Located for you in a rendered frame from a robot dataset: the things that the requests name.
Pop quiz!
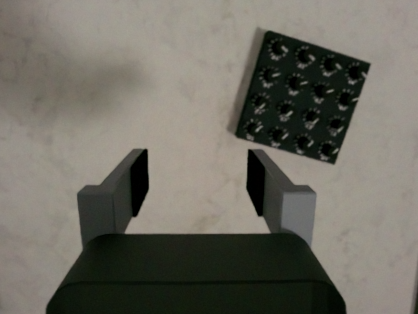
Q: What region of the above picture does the black knob panel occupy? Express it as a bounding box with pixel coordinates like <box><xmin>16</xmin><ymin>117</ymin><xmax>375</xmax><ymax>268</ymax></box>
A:
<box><xmin>236</xmin><ymin>29</ymin><xmax>372</xmax><ymax>165</ymax></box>

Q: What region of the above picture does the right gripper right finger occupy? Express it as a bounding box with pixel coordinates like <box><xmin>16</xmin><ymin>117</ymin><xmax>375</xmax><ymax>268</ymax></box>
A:
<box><xmin>246</xmin><ymin>149</ymin><xmax>317</xmax><ymax>248</ymax></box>

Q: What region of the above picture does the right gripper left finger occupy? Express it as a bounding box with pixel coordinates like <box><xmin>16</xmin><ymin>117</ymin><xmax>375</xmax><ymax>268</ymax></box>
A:
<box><xmin>77</xmin><ymin>148</ymin><xmax>149</xmax><ymax>250</ymax></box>

